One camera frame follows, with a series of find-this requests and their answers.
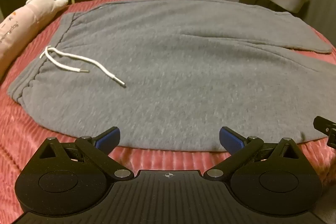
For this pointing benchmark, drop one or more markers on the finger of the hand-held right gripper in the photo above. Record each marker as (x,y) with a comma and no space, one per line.
(325,126)

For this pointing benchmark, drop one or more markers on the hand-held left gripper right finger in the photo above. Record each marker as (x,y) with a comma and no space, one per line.
(231,138)

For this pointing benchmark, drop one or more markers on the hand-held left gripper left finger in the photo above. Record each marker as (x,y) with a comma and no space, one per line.
(109,138)

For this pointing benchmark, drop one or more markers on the grey pants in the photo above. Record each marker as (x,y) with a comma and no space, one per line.
(168,66)

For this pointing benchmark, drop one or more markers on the pink ribbed blanket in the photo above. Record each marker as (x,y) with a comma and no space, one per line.
(31,140)

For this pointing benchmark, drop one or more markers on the pink plush pillow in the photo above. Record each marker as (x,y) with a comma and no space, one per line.
(21,27)

